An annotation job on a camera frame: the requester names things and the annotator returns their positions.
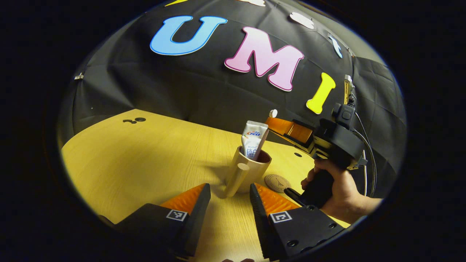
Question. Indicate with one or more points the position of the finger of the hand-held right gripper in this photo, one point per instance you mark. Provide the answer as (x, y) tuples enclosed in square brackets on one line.
[(300, 134), (278, 125)]

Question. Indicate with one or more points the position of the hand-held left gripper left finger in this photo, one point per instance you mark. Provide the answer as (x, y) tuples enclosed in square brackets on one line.
[(198, 214)]

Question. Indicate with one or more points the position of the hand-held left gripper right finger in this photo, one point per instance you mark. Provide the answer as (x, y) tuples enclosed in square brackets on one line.
[(260, 218)]

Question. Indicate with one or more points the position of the white toothbrush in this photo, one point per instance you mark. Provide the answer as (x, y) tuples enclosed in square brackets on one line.
[(273, 113)]

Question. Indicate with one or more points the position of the white toothpaste tube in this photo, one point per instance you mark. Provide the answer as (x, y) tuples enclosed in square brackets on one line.
[(253, 142)]

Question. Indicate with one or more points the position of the round cork coaster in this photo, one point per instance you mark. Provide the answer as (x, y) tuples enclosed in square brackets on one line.
[(276, 183)]

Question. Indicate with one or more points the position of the beige cup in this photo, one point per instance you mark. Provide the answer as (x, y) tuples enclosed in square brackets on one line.
[(255, 171)]

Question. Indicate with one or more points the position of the wooden desktop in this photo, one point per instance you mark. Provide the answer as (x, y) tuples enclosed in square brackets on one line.
[(138, 163)]

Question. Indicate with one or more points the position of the black backdrop cloth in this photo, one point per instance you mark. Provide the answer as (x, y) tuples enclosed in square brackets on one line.
[(182, 87)]

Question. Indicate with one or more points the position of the small white clip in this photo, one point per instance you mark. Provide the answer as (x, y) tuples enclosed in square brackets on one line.
[(79, 76)]

